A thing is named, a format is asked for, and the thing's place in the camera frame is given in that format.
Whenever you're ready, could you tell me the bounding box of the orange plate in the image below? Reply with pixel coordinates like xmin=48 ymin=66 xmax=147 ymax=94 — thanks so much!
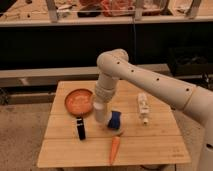
xmin=64 ymin=89 xmax=93 ymax=117

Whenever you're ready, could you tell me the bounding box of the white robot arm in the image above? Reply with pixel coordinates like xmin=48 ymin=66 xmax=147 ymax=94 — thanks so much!
xmin=93 ymin=49 xmax=213 ymax=171

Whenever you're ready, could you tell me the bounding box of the black eraser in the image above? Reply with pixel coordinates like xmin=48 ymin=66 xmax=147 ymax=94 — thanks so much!
xmin=76 ymin=117 xmax=86 ymax=140

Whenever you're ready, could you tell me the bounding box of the orange carrot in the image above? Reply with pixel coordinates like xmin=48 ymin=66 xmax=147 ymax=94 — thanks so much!
xmin=109 ymin=133 xmax=122 ymax=165

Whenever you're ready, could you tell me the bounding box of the wooden table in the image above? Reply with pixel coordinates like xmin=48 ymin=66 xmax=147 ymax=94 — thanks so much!
xmin=37 ymin=80 xmax=190 ymax=168

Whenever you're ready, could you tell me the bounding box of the white bottle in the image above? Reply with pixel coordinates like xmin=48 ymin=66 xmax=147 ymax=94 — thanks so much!
xmin=137 ymin=93 xmax=149 ymax=125

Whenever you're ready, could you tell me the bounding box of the black box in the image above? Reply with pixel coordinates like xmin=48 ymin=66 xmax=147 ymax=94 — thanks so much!
xmin=167 ymin=46 xmax=213 ymax=76

